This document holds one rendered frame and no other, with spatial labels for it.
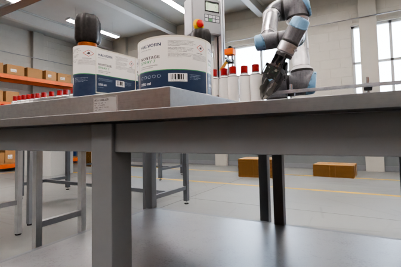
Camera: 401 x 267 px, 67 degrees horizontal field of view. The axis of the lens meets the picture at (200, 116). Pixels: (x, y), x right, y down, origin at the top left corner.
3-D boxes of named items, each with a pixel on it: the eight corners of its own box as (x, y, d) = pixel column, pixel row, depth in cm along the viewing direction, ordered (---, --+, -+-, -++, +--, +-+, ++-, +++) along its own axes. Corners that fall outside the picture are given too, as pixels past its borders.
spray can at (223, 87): (217, 112, 141) (216, 69, 142) (226, 112, 144) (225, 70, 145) (224, 111, 137) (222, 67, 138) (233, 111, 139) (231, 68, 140)
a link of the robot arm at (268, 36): (261, 0, 170) (252, 35, 133) (280, -4, 166) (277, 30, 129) (264, 19, 177) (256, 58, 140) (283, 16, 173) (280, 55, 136)
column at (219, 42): (215, 124, 155) (212, -3, 159) (219, 124, 159) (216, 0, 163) (223, 123, 153) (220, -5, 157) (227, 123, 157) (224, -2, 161)
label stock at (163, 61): (122, 98, 79) (122, 44, 80) (168, 103, 96) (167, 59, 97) (185, 91, 69) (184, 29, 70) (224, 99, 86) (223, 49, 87)
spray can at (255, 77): (248, 110, 132) (247, 64, 133) (253, 111, 136) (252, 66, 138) (259, 109, 129) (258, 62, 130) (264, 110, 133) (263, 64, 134)
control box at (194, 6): (184, 37, 157) (183, 2, 158) (212, 41, 165) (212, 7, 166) (192, 31, 148) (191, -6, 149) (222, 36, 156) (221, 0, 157)
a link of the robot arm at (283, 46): (283, 43, 130) (300, 49, 126) (278, 52, 130) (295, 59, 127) (278, 38, 123) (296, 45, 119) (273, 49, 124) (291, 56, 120)
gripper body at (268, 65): (259, 74, 125) (273, 47, 123) (265, 77, 133) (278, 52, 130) (275, 81, 122) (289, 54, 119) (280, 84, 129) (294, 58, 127)
